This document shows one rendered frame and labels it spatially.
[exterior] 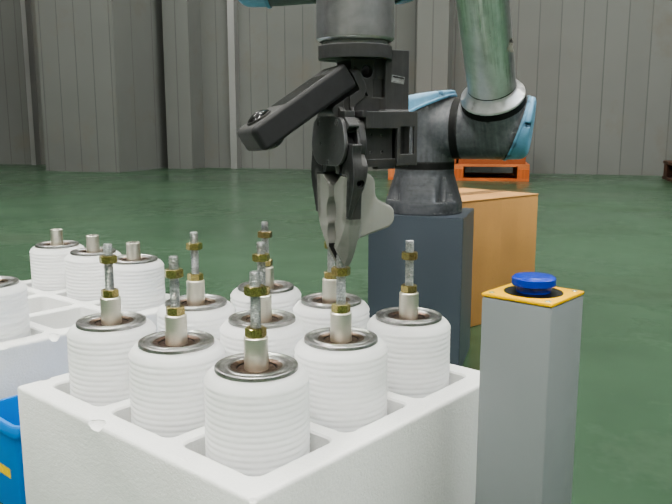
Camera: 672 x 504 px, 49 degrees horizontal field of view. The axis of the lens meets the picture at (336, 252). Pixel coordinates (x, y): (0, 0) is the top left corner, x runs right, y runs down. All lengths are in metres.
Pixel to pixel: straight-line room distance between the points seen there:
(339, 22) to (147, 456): 0.43
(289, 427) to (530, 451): 0.22
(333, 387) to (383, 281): 0.71
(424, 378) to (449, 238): 0.59
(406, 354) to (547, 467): 0.19
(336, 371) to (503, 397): 0.16
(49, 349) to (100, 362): 0.28
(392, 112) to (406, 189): 0.70
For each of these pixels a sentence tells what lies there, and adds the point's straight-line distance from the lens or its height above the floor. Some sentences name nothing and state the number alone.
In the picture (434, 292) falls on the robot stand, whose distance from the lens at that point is 1.40.
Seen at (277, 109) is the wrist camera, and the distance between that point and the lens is 0.68.
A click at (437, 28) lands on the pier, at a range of 7.41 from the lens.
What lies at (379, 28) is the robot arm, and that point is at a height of 0.56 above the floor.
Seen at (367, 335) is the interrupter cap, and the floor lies 0.25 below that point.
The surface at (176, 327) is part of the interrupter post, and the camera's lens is 0.75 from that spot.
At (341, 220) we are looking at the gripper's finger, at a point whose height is 0.38.
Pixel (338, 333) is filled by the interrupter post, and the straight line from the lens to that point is 0.75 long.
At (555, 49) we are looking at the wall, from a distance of 7.59.
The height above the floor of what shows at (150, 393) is 0.21.
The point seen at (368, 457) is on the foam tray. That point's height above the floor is 0.16.
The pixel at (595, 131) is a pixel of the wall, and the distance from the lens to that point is 7.56.
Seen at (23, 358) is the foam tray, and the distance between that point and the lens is 1.08.
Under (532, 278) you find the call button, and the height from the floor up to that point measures 0.33.
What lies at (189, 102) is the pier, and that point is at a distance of 8.21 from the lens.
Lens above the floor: 0.47
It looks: 10 degrees down
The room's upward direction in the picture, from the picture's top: straight up
